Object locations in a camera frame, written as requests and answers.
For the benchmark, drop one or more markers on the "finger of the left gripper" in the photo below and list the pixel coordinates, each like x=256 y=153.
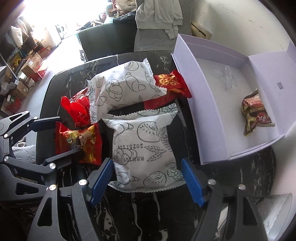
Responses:
x=23 y=176
x=16 y=126

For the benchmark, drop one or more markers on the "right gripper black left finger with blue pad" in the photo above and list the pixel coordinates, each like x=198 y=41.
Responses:
x=63 y=211

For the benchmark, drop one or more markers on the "red yellow cartoon snack packet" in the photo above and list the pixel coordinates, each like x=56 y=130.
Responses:
x=88 y=139

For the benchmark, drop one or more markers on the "white bread packet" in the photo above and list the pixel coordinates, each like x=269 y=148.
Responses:
x=123 y=85
x=141 y=153

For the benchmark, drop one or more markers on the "brown gold snack packet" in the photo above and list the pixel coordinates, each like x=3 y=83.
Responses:
x=254 y=113

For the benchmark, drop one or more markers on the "red gold snack packet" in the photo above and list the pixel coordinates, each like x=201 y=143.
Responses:
x=175 y=86

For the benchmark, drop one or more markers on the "cardboard box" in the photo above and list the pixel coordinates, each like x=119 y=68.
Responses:
x=32 y=65

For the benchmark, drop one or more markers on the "lavender gift box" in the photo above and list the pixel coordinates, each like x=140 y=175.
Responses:
x=216 y=112

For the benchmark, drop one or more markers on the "dark green sofa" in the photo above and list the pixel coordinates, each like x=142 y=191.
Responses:
x=116 y=37

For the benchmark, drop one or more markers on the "clear plastic wrapper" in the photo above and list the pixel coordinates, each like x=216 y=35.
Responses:
x=225 y=74

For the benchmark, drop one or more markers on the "grey patterned chair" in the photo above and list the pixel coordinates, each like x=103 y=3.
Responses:
x=158 y=40

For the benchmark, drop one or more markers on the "light grey sweatshirt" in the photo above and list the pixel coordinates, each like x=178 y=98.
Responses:
x=160 y=15

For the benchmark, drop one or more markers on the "wooden framed panel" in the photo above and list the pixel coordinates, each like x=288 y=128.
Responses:
x=199 y=31

